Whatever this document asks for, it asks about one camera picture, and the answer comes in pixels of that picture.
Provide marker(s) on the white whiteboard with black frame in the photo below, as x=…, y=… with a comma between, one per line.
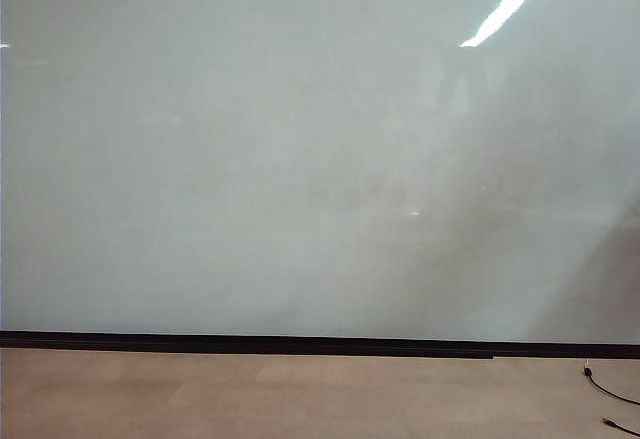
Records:
x=250, y=159

